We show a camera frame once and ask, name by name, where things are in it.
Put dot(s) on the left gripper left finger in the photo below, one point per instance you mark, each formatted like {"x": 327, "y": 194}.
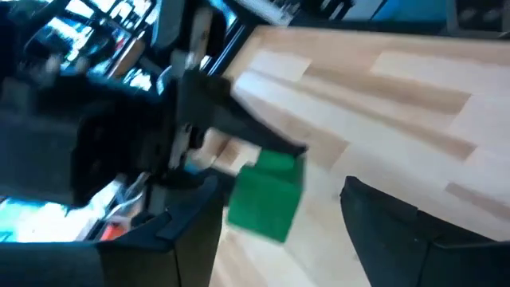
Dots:
{"x": 187, "y": 239}

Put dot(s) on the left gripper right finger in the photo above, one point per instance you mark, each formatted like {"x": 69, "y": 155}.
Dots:
{"x": 390, "y": 243}

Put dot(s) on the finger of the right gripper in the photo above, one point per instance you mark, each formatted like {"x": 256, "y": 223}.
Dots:
{"x": 231, "y": 115}
{"x": 228, "y": 184}

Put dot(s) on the large green block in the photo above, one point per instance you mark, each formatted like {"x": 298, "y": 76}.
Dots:
{"x": 267, "y": 199}

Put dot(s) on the red cylinder block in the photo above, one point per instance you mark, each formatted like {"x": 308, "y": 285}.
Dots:
{"x": 113, "y": 232}

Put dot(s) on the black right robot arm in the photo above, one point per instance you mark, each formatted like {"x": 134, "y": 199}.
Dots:
{"x": 32, "y": 139}

